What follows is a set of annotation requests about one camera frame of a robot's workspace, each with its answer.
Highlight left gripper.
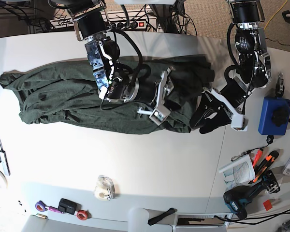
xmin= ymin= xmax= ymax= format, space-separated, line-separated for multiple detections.
xmin=189 ymin=77 xmax=248 ymax=134

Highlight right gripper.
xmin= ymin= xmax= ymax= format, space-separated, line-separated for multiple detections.
xmin=136 ymin=67 xmax=181 ymax=126

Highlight blue box with black knob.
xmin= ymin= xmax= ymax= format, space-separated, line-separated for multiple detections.
xmin=258 ymin=72 xmax=290 ymax=145

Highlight dark green t-shirt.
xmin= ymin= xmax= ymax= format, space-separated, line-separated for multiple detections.
xmin=0 ymin=56 xmax=215 ymax=134

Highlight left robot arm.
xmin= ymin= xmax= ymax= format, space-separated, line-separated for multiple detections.
xmin=189 ymin=0 xmax=271 ymax=134

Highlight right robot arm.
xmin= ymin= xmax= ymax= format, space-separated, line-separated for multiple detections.
xmin=48 ymin=0 xmax=181 ymax=126

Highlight rolled paper sheet with drawing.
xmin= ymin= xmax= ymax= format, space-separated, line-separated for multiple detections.
xmin=218 ymin=155 xmax=255 ymax=189

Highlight orange black utility knife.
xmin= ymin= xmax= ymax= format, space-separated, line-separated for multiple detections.
xmin=248 ymin=150 xmax=279 ymax=185

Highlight black power strip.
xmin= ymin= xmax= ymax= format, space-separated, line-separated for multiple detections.
xmin=111 ymin=21 xmax=146 ymax=31

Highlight red square sticker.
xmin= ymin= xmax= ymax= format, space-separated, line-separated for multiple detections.
xmin=263 ymin=200 xmax=273 ymax=211

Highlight clear tape rolls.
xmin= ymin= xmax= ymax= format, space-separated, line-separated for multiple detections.
xmin=94 ymin=175 xmax=115 ymax=201

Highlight red tape roll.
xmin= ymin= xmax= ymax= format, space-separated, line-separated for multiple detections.
xmin=76 ymin=210 xmax=88 ymax=221

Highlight purple tape roll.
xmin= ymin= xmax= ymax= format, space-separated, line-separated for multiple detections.
xmin=35 ymin=201 xmax=47 ymax=212

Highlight grey usb hub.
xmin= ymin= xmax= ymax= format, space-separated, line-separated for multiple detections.
xmin=0 ymin=150 xmax=10 ymax=176

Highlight dark teal cordless drill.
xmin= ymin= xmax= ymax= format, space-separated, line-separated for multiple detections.
xmin=223 ymin=170 xmax=280 ymax=220

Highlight yellow cable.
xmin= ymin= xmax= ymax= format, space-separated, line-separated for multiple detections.
xmin=259 ymin=0 xmax=290 ymax=45

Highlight black strap handle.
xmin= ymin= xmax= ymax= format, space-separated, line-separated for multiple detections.
xmin=147 ymin=208 xmax=177 ymax=226

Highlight black action camera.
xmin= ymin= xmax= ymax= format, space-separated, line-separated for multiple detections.
xmin=58 ymin=198 xmax=77 ymax=215

